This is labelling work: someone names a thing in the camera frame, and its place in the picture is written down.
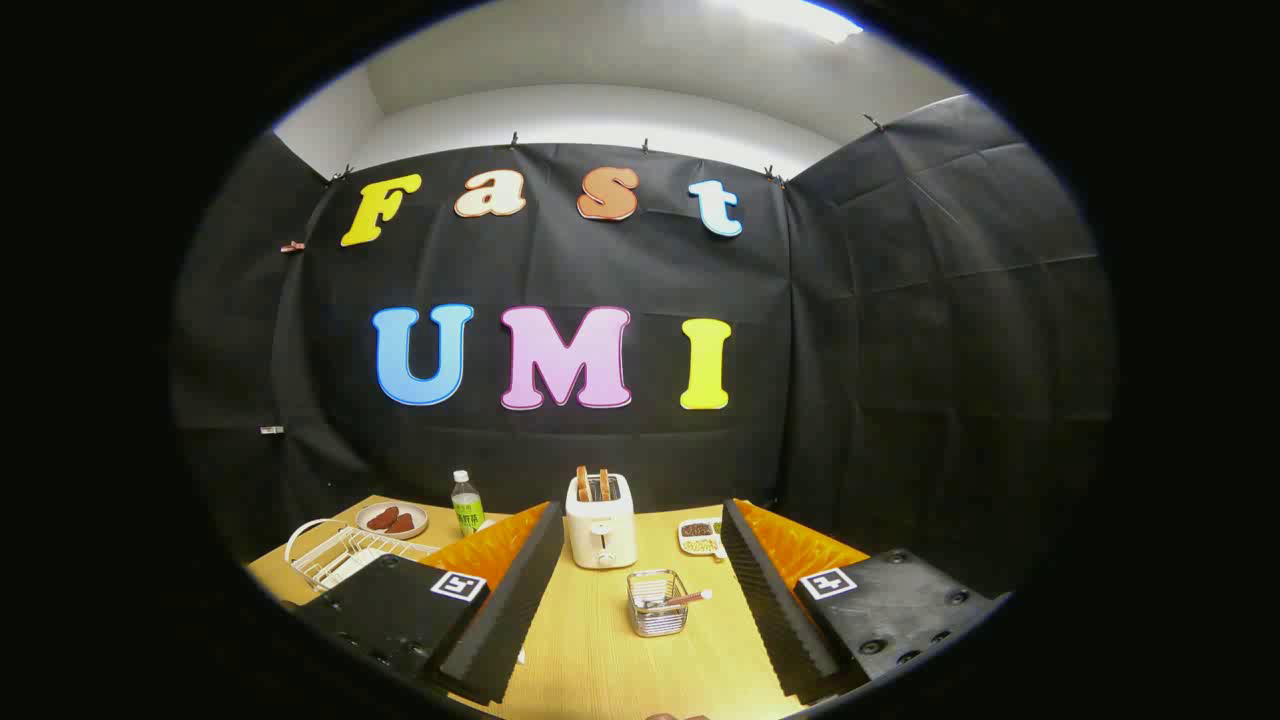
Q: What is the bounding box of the white toaster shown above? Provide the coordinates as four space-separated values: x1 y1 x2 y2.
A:
565 473 638 571

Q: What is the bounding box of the small grey dish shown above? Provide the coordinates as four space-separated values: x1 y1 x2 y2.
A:
355 501 430 541

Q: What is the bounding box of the black backdrop cloth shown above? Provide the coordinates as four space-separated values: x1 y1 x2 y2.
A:
170 95 1116 601

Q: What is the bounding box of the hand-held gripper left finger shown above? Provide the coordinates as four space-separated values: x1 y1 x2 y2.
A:
300 500 566 706

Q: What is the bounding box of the white divided dish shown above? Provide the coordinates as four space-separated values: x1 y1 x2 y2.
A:
677 517 728 561

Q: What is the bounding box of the metal wire basket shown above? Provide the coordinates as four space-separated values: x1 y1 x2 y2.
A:
627 569 690 638

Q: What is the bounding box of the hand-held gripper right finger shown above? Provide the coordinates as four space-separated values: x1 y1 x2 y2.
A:
720 498 1001 706

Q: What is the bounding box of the green label drink bottle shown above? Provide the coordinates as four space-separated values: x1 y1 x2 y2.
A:
450 470 486 536

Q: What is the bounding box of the white wire dish rack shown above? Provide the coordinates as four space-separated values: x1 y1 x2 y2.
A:
285 518 441 593

